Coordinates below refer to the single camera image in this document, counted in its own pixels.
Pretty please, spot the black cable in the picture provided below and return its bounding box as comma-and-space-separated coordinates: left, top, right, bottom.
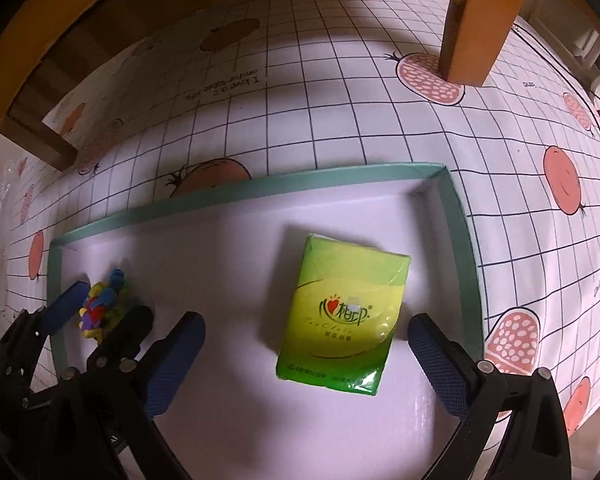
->
515, 20, 600, 171

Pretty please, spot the multicolour bead toy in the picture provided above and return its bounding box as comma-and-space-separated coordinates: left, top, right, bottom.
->
78, 269, 131, 346

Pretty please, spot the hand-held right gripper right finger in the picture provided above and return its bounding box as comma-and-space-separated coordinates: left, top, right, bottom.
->
408, 313, 572, 480

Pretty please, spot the white tray with teal rim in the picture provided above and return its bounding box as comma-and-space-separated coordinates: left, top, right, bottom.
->
47, 162, 486, 480

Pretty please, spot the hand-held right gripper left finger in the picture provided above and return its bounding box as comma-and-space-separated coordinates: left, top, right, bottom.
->
45, 311, 206, 480

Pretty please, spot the small wooden cabinet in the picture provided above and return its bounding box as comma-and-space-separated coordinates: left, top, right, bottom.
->
0, 0, 532, 172

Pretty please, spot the green tissue packet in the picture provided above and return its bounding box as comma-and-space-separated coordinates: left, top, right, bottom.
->
275, 233, 412, 397

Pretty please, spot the white furniture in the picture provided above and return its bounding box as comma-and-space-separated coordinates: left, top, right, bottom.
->
522, 0, 600, 68

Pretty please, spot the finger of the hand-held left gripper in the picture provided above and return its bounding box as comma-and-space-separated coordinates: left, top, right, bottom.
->
86, 304, 155, 372
0, 280, 92, 392

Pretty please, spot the checked fruit print tablecloth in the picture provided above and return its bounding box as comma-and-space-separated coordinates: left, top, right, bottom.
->
0, 0, 600, 441

